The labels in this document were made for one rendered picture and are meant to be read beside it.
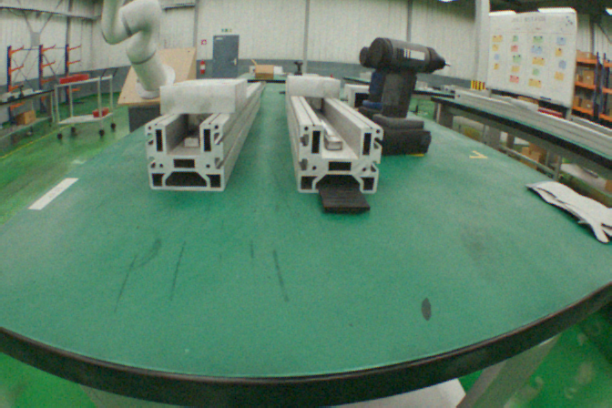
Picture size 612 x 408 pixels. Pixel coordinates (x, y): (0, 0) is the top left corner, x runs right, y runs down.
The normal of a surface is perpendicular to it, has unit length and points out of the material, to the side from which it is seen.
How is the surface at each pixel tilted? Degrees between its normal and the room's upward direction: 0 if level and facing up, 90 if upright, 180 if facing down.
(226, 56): 90
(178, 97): 90
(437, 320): 0
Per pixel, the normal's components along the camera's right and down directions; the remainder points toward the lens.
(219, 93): 0.08, 0.35
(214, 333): 0.05, -0.94
